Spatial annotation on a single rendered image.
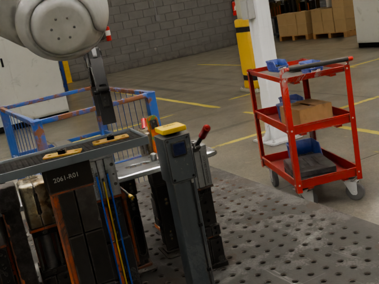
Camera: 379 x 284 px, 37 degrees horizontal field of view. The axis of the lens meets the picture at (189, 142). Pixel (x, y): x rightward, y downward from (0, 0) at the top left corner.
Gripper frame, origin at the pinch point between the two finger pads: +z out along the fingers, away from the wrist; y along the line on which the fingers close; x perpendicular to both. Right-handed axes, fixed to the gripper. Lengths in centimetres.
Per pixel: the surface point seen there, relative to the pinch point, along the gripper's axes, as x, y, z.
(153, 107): -46, 224, 37
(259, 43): -181, 375, 24
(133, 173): -5.7, 23.8, 21.9
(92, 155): 5.3, -9.2, 6.6
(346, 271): -51, -7, 52
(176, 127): -15.2, -2.5, 6.3
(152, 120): -18, 48, 13
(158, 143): -10.8, 0.0, 9.5
